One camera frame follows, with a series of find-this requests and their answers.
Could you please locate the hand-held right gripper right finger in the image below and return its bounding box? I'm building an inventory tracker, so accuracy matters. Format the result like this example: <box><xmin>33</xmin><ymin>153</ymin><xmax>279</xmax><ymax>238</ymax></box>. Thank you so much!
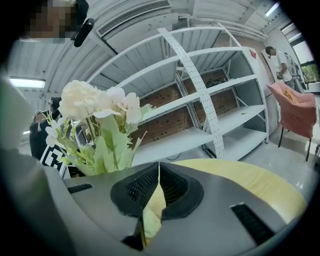
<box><xmin>159</xmin><ymin>161</ymin><xmax>205</xmax><ymax>221</ymax></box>

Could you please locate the large glass window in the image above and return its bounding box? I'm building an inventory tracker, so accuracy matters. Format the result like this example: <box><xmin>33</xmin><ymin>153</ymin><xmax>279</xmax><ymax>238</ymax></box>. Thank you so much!
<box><xmin>279</xmin><ymin>21</ymin><xmax>320</xmax><ymax>85</ymax></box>

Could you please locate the black cable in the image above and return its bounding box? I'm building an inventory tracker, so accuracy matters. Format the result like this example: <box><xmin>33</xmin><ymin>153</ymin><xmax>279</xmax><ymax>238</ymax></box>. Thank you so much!
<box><xmin>165</xmin><ymin>150</ymin><xmax>184</xmax><ymax>161</ymax></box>

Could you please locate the white cabinet with red label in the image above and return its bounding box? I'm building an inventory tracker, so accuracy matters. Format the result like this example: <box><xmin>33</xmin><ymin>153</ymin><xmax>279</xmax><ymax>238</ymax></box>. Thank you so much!
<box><xmin>243</xmin><ymin>46</ymin><xmax>280</xmax><ymax>126</ymax></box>

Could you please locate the white ceiling air conditioner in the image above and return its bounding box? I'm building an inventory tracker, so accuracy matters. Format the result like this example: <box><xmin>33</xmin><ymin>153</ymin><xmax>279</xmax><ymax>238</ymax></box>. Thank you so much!
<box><xmin>95</xmin><ymin>0</ymin><xmax>172</xmax><ymax>39</ymax></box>

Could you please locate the black bundle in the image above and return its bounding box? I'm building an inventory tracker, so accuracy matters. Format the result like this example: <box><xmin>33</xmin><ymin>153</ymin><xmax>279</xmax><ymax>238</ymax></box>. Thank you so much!
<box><xmin>205</xmin><ymin>76</ymin><xmax>229</xmax><ymax>89</ymax></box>

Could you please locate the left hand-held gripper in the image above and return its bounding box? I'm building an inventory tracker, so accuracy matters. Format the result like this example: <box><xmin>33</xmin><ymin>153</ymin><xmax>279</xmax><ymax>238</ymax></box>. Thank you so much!
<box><xmin>39</xmin><ymin>143</ymin><xmax>86</xmax><ymax>180</ymax></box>

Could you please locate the pink fabric chair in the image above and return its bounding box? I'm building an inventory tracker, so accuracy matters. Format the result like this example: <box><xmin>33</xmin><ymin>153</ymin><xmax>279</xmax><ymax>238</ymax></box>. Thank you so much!
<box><xmin>266</xmin><ymin>82</ymin><xmax>318</xmax><ymax>163</ymax></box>

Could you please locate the white metal shelf rack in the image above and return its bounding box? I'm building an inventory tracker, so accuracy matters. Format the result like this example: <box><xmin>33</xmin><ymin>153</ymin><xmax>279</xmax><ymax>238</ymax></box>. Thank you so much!
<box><xmin>174</xmin><ymin>22</ymin><xmax>270</xmax><ymax>162</ymax></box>
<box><xmin>87</xmin><ymin>27</ymin><xmax>225</xmax><ymax>167</ymax></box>

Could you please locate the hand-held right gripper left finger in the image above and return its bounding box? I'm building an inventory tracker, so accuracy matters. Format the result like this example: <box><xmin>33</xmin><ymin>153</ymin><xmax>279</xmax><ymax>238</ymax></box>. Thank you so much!
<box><xmin>110</xmin><ymin>161</ymin><xmax>161</xmax><ymax>218</ymax></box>

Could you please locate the yellow object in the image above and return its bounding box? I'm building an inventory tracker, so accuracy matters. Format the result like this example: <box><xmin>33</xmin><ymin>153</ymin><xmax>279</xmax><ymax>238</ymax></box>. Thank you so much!
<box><xmin>283</xmin><ymin>89</ymin><xmax>298</xmax><ymax>103</ymax></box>

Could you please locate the ceiling tube light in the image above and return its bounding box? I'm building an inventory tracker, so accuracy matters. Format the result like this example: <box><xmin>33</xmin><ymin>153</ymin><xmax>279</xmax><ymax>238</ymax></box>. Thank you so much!
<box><xmin>8</xmin><ymin>77</ymin><xmax>47</xmax><ymax>89</ymax></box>
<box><xmin>264</xmin><ymin>1</ymin><xmax>280</xmax><ymax>16</ymax></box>

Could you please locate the yellow round table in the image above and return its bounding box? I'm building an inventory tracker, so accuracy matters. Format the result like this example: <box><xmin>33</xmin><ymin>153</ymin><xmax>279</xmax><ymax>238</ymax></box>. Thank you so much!
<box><xmin>143</xmin><ymin>158</ymin><xmax>308</xmax><ymax>226</ymax></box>

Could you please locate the person's head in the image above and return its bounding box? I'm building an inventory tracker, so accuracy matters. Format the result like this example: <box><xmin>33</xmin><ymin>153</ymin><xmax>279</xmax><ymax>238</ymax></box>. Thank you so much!
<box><xmin>18</xmin><ymin>0</ymin><xmax>79</xmax><ymax>45</ymax></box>

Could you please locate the black head-mounted camera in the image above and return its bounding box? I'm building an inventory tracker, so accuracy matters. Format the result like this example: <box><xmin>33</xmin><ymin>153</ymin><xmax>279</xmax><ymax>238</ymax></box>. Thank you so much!
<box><xmin>73</xmin><ymin>0</ymin><xmax>96</xmax><ymax>48</ymax></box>

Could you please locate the white artificial flower bunch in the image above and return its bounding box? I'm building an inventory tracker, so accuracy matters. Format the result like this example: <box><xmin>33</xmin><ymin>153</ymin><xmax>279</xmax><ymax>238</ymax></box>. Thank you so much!
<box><xmin>45</xmin><ymin>79</ymin><xmax>157</xmax><ymax>176</ymax></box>

